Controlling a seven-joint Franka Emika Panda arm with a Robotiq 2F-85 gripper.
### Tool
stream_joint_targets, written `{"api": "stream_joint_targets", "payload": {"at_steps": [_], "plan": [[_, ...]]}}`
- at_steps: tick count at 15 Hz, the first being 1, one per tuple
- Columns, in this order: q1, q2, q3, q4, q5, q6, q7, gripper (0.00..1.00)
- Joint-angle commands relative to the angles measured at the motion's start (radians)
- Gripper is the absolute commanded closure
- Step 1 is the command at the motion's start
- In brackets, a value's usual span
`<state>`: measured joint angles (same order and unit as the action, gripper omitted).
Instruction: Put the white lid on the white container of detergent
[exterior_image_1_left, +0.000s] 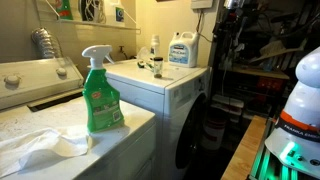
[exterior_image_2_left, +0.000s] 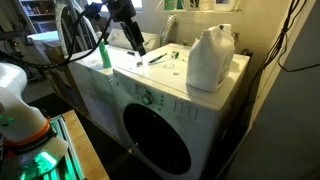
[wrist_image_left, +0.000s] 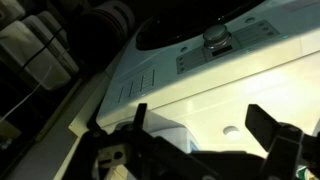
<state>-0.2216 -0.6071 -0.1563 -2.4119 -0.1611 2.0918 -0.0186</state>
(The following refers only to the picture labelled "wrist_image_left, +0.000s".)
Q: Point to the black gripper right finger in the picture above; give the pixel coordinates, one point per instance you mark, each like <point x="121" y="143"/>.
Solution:
<point x="263" y="125"/>

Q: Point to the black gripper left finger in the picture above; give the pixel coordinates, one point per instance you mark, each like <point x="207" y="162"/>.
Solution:
<point x="140" y="115"/>

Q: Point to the white front-load washing machine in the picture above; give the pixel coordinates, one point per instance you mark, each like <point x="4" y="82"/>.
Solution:
<point x="213" y="83"/>

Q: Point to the stacked white storage bins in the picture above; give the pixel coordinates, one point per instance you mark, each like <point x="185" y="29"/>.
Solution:
<point x="36" y="53"/>

